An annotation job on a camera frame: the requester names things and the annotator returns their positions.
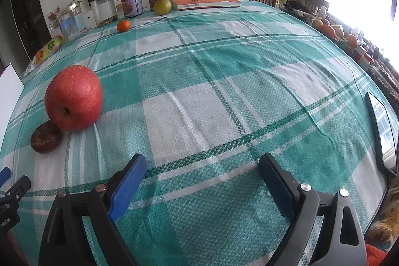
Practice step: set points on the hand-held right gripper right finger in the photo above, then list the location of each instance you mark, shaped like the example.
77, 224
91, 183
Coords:
277, 185

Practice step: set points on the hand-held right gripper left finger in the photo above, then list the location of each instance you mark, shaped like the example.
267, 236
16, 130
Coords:
127, 188

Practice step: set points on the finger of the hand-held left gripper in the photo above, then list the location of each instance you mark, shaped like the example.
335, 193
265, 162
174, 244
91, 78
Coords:
18, 186
4, 175

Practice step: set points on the white cardboard box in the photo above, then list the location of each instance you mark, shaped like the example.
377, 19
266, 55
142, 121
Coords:
11, 97

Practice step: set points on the dark passion fruit near apple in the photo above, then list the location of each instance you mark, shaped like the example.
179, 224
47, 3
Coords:
46, 138

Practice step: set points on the red apple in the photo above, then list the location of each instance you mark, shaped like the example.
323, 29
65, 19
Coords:
74, 97

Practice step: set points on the teal plaid tablecloth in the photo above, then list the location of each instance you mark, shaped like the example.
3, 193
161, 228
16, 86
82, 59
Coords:
218, 91

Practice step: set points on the floral patterned cushion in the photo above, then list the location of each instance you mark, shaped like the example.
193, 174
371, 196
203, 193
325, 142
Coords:
388, 219

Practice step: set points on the black smartphone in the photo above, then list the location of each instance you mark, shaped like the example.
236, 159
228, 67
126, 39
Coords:
382, 129

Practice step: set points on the orange fuzzy garment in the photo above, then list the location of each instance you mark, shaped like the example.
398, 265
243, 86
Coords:
375, 255

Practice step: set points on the fruit-printed packet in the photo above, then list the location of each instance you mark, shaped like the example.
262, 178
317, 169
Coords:
48, 49

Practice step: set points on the dark patterned cloth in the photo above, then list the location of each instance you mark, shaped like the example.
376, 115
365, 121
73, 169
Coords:
385, 79

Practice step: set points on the black display cabinet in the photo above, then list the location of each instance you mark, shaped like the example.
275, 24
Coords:
28, 16

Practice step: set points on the small tangerine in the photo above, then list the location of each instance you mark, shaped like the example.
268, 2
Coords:
123, 26

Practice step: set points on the basket of mixed fruit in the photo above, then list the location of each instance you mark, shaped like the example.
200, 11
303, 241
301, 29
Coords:
335, 32

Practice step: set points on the red flower plant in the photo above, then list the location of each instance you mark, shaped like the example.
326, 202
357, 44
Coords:
54, 16

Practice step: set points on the glass jar with metal lid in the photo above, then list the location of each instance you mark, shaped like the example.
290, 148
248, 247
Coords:
71, 23

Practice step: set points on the clear container with black lid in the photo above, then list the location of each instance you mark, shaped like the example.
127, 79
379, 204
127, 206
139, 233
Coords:
104, 9

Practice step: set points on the yellow-green round citrus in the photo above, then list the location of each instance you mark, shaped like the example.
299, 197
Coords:
162, 6

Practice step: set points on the orange book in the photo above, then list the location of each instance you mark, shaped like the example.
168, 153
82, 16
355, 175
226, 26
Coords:
202, 0

